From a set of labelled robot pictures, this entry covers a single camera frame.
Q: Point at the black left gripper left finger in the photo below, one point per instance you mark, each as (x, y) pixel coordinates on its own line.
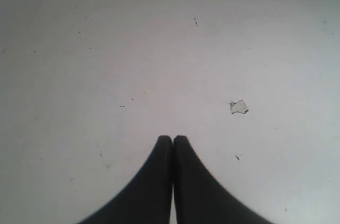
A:
(147, 198)

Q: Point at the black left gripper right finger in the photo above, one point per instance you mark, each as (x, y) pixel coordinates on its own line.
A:
(198, 196)

